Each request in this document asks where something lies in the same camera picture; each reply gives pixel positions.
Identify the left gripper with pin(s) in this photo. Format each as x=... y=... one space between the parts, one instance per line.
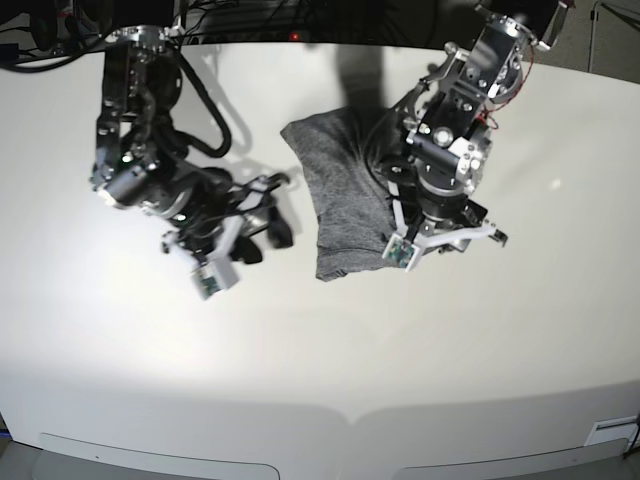
x=443 y=226

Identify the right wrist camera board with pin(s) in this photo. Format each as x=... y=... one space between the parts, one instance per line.
x=214 y=276

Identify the metal stand frame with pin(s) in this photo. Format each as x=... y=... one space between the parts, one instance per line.
x=614 y=40

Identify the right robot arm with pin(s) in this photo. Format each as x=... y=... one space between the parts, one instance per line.
x=142 y=159

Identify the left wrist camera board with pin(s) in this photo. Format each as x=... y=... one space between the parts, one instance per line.
x=401 y=253

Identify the white label sticker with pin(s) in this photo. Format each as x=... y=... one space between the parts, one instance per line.
x=613 y=429

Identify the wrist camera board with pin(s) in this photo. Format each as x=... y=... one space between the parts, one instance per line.
x=401 y=253
x=214 y=276

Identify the black power strip red light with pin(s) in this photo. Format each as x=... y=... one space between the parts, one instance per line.
x=310 y=29

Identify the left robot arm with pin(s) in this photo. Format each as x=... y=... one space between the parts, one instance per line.
x=431 y=148

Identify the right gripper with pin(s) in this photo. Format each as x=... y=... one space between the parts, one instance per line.
x=212 y=209

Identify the grey heather long-sleeve shirt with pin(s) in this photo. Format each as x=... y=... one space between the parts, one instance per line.
x=337 y=151

